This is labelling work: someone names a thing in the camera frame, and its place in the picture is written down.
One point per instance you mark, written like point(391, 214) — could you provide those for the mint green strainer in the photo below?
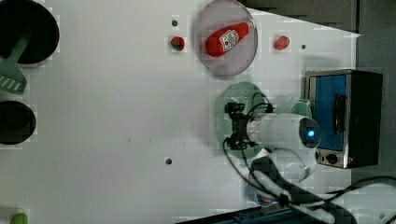
point(255, 102)

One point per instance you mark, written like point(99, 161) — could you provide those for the orange toy fruit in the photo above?
point(265, 200)

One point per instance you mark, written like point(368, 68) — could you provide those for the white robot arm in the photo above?
point(292, 141)

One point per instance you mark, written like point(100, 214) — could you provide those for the small red toy tomato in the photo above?
point(178, 43)

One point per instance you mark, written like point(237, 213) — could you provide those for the green spatula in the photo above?
point(12, 80)

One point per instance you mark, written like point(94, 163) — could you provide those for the blue bowl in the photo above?
point(256, 197)

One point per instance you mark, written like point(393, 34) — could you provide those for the black toaster oven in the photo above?
point(346, 104)

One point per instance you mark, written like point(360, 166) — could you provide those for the mint green cup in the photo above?
point(302, 108)

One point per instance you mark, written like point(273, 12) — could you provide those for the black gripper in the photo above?
point(239, 139)

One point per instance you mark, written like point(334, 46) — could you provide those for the small black cup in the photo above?
point(17, 122)

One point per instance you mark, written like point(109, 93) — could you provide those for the red toy strawberry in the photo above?
point(281, 43)

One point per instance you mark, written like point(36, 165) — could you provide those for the red ketchup bottle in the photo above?
point(226, 38)

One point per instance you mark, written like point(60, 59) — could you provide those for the light green toy vegetable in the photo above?
point(19, 218)

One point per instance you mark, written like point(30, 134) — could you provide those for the large black cup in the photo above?
point(29, 18)

